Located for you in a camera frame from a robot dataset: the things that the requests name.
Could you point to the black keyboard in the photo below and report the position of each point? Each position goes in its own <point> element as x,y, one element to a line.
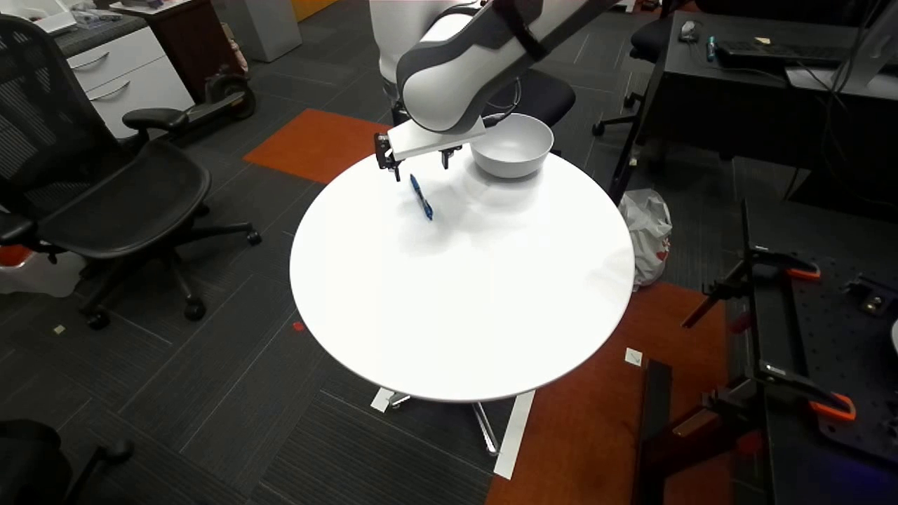
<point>774,53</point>

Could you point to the black mesh office chair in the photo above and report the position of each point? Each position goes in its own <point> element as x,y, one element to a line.
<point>120,201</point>

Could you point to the white metal table base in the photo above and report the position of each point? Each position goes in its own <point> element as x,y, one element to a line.
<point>515,436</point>

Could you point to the blue pen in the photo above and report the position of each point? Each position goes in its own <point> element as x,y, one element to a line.
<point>710,48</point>

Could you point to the white paper scrap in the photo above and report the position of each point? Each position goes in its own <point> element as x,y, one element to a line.
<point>635,356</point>

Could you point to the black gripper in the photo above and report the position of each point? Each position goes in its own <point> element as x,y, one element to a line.
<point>425,142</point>

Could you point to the grey bowl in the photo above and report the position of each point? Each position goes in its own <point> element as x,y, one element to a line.
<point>515,161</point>

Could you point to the black swivel chair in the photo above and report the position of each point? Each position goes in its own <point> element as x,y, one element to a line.
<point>648,41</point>

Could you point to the papers stack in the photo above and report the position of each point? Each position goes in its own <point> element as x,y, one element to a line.
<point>37,11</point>

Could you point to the grey floor cabinet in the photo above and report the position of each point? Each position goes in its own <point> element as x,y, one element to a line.
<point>262,22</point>

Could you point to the small black electronic device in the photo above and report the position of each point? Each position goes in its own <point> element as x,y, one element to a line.
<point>870,297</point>

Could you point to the black armrest office chair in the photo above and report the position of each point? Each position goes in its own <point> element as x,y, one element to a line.
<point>551,94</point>

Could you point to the blue marker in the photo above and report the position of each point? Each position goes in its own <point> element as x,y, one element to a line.
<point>422,198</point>

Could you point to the white drawer cabinet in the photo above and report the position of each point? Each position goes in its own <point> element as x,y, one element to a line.
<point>129,78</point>

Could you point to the black scooter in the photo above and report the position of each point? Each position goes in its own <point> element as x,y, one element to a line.
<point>226,94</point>

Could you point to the grey computer mouse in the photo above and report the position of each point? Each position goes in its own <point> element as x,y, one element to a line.
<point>689,28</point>

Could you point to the black padded chair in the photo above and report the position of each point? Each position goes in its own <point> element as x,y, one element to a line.
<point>37,463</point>

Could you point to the black workbench leg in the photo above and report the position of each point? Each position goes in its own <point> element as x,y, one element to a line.
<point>653,422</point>

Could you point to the black perforated workbench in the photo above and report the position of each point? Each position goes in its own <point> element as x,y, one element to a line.
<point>823,374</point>

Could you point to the white plastic bag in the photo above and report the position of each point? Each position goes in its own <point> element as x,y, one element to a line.
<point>645,234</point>

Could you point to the black office desk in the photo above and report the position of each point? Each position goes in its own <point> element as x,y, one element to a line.
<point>710,102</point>

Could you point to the white crumpled floor bag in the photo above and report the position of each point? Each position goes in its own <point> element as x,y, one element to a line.
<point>37,275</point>

